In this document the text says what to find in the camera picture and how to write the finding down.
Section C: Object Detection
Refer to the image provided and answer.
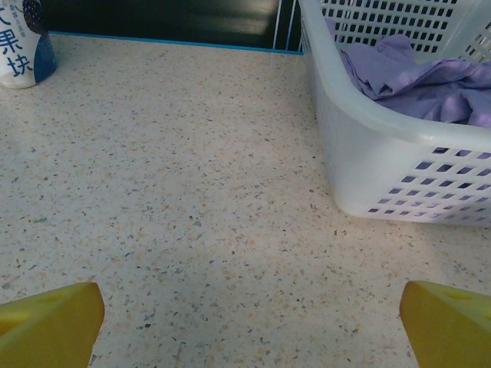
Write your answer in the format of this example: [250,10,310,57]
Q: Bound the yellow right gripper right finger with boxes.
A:
[399,281,491,368]

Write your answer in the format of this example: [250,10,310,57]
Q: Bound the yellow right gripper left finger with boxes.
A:
[0,282,106,368]

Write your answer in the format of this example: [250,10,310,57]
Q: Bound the white perforated plastic basket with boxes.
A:
[298,0,491,226]

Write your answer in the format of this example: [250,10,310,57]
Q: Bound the purple t-shirt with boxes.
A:
[339,33,491,127]

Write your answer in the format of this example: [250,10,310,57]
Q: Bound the white and blue yogurt cup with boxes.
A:
[0,0,59,90]

